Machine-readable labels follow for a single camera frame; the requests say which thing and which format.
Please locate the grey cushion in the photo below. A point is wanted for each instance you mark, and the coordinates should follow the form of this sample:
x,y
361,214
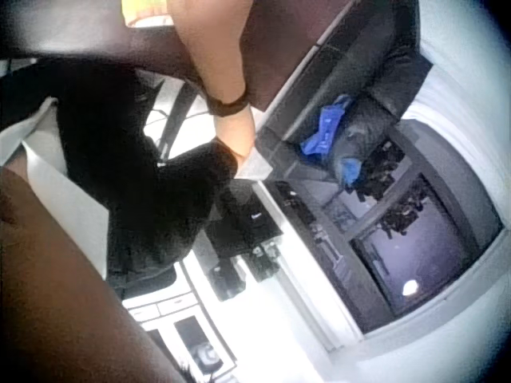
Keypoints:
x,y
363,129

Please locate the white sheet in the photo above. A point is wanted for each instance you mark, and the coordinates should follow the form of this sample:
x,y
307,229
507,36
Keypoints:
x,y
60,187

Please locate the black wrist band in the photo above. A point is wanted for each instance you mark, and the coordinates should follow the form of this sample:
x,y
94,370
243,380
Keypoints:
x,y
225,108

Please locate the person's right hand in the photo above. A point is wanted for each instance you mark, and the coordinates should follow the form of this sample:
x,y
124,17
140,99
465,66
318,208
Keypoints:
x,y
235,131

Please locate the dark grey sofa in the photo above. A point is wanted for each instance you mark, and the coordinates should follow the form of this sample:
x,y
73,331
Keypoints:
x,y
359,72

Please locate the grey glass top table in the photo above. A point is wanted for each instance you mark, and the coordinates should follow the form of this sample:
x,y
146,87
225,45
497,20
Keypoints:
x,y
459,191

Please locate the black garment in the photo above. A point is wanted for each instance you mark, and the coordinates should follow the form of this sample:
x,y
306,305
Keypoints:
x,y
151,191

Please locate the small blue cloth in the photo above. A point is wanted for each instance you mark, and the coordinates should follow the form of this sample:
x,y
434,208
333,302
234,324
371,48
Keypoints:
x,y
352,170

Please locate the yellow object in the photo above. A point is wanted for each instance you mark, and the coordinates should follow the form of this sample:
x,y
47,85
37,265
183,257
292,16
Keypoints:
x,y
145,11

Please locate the long black device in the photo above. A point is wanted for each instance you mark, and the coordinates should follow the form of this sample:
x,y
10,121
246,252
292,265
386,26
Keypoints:
x,y
294,201

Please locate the white paper piece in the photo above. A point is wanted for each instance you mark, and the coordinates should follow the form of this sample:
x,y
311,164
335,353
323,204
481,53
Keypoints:
x,y
254,168

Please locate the black bag with white logo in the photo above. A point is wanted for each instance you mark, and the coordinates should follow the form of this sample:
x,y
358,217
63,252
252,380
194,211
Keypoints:
x,y
247,227

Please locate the black box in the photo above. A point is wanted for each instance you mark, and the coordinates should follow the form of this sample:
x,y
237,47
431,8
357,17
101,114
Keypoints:
x,y
264,261

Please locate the white round object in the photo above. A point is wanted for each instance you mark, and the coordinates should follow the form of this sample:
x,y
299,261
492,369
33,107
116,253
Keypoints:
x,y
410,287

